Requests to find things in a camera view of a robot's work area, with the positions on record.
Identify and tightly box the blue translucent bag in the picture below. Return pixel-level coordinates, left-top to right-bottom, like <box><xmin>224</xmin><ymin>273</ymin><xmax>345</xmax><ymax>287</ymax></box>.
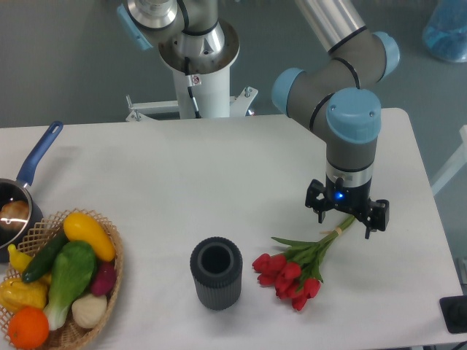
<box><xmin>422</xmin><ymin>0</ymin><xmax>466</xmax><ymax>63</ymax></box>

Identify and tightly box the yellow corn cob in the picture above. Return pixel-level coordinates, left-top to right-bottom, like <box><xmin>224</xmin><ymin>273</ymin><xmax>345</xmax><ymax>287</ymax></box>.
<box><xmin>1</xmin><ymin>278</ymin><xmax>48</xmax><ymax>314</ymax></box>

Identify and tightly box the woven wicker basket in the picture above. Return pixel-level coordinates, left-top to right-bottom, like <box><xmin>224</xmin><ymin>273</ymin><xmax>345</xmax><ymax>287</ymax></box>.
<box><xmin>1</xmin><ymin>209</ymin><xmax>123</xmax><ymax>349</ymax></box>

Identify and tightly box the yellow squash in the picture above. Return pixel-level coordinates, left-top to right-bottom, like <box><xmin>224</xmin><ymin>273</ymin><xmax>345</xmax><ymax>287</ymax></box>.
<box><xmin>63</xmin><ymin>212</ymin><xmax>116</xmax><ymax>263</ymax></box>

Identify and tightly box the black device at edge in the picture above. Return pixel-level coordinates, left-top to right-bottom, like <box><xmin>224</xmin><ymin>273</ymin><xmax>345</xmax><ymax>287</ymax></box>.
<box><xmin>439</xmin><ymin>295</ymin><xmax>467</xmax><ymax>334</ymax></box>

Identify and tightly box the small yellow gourd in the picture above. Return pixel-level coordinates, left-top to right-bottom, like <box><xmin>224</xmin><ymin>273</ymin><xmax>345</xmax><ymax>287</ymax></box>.
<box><xmin>7</xmin><ymin>244</ymin><xmax>33</xmax><ymax>273</ymax></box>

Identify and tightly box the white garlic bulb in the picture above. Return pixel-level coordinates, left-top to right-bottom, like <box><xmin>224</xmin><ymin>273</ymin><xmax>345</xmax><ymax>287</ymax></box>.
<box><xmin>72</xmin><ymin>293</ymin><xmax>107</xmax><ymax>329</ymax></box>

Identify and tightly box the orange fruit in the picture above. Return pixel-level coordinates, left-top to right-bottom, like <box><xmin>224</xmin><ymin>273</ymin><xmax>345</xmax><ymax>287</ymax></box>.
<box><xmin>7</xmin><ymin>307</ymin><xmax>49</xmax><ymax>349</ymax></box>

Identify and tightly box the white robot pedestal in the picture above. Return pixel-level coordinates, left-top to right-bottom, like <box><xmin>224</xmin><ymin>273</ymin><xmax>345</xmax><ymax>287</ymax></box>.
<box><xmin>126</xmin><ymin>17</ymin><xmax>259</xmax><ymax>123</ymax></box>

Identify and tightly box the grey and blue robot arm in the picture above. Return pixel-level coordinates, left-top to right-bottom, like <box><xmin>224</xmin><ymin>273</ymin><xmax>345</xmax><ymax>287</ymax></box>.
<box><xmin>117</xmin><ymin>1</ymin><xmax>400</xmax><ymax>233</ymax></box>

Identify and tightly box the red tulip bouquet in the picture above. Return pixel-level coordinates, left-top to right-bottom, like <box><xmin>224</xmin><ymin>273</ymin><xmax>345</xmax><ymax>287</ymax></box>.
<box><xmin>252</xmin><ymin>215</ymin><xmax>355</xmax><ymax>311</ymax></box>

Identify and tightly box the dark grey ribbed vase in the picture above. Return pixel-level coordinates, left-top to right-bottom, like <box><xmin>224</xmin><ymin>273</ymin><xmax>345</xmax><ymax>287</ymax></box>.
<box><xmin>190</xmin><ymin>236</ymin><xmax>243</xmax><ymax>311</ymax></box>

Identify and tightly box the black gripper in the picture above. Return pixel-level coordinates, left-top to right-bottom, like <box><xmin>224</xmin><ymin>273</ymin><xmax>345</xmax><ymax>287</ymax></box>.
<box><xmin>305</xmin><ymin>171</ymin><xmax>389</xmax><ymax>240</ymax></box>

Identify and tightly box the brown bread roll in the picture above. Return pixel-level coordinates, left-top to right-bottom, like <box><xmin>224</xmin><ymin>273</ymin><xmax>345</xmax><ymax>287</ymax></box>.
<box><xmin>1</xmin><ymin>201</ymin><xmax>29</xmax><ymax>232</ymax></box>

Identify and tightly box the blue handled saucepan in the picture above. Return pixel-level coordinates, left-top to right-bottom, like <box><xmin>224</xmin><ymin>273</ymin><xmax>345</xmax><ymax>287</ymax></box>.
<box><xmin>1</xmin><ymin>121</ymin><xmax>63</xmax><ymax>263</ymax></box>

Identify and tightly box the green bok choy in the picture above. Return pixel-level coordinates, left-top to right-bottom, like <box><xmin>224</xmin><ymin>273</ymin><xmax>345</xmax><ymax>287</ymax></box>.
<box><xmin>44</xmin><ymin>241</ymin><xmax>96</xmax><ymax>331</ymax></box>

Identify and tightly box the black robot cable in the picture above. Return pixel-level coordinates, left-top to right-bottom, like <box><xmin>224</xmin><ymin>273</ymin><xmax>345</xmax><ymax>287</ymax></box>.
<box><xmin>183</xmin><ymin>56</ymin><xmax>203</xmax><ymax>119</ymax></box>

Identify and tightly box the green cucumber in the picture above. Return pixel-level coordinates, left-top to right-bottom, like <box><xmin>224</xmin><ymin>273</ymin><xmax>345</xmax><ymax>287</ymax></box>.
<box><xmin>21</xmin><ymin>231</ymin><xmax>69</xmax><ymax>283</ymax></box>

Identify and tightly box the white frame bar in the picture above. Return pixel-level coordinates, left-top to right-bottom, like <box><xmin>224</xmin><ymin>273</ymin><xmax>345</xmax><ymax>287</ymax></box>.
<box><xmin>431</xmin><ymin>125</ymin><xmax>466</xmax><ymax>196</ymax></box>

